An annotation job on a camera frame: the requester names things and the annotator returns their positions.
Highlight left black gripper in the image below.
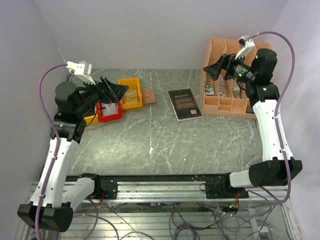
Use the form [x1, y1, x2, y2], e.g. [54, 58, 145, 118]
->
[75, 75, 129, 117]

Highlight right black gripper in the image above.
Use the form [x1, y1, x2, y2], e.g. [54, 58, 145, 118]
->
[203, 49, 257, 85]

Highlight pink leather card holder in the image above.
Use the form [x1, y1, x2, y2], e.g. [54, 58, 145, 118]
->
[142, 88, 157, 105]

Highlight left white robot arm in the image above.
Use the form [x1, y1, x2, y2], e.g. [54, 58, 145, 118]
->
[17, 76, 129, 232]

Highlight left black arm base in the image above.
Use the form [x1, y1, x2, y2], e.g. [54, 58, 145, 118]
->
[92, 175, 118, 200]

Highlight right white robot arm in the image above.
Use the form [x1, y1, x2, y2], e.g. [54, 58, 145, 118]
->
[203, 48, 303, 198]

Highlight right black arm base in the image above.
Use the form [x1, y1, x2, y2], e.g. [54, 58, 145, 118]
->
[199, 182, 249, 199]

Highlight yellow bin with cards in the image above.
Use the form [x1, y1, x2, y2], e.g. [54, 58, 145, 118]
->
[118, 77, 143, 110]

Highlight red bin with cards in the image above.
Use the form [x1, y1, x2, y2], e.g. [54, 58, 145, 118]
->
[97, 102, 123, 123]

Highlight peach file organizer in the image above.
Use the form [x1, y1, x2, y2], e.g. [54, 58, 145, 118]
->
[200, 38, 279, 119]

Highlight yellow bin left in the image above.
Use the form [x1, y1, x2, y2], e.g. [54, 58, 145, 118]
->
[84, 104, 100, 126]

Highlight black book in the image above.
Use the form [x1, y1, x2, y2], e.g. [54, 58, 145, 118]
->
[168, 88, 202, 122]

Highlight aluminium frame rail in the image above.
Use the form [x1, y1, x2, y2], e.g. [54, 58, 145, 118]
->
[26, 180, 291, 203]

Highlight tangled floor cables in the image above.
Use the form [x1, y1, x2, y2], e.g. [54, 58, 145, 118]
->
[99, 199, 276, 240]

